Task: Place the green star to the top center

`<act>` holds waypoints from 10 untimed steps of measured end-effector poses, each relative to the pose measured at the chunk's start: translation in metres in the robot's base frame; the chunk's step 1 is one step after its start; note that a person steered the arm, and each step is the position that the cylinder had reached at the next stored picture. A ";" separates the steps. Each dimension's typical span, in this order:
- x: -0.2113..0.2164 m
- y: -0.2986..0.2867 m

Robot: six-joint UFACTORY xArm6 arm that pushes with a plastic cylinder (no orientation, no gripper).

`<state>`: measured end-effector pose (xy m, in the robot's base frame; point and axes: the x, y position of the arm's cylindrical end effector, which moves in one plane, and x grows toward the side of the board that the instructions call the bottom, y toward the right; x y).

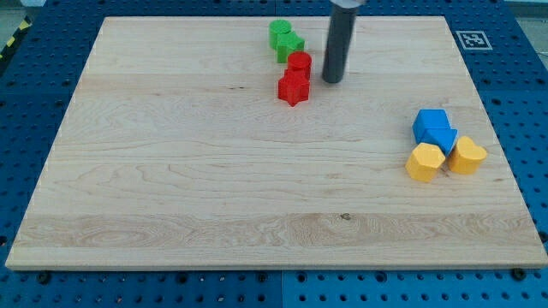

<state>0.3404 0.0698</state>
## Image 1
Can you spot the yellow hexagon block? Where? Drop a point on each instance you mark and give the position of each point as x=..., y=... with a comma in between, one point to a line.
x=424, y=162

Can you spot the red star block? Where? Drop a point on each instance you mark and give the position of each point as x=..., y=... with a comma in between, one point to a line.
x=293, y=87

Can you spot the blue triangle block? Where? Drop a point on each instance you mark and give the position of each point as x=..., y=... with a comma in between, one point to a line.
x=444, y=138

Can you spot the blue cube block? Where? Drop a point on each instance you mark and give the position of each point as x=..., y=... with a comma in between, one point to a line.
x=429, y=119

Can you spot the yellow black hazard tape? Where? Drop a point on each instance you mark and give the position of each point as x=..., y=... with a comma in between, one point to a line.
x=16, y=38

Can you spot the red cylinder block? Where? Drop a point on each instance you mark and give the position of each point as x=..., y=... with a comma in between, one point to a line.
x=300, y=61

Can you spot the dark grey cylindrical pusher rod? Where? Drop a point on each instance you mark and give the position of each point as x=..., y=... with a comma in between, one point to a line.
x=340, y=32

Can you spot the white fiducial marker tag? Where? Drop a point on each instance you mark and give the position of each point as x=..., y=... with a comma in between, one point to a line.
x=473, y=40

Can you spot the silver rod mount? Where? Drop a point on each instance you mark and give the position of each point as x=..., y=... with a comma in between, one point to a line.
x=348, y=4

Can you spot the yellow heart block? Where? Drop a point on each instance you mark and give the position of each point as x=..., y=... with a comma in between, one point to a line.
x=466, y=157

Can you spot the wooden board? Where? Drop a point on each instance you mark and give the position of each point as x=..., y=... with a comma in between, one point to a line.
x=175, y=153

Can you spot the green star block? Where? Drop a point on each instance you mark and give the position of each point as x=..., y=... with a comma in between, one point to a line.
x=286, y=44

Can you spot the green cylinder block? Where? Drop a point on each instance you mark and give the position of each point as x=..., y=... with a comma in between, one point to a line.
x=277, y=28

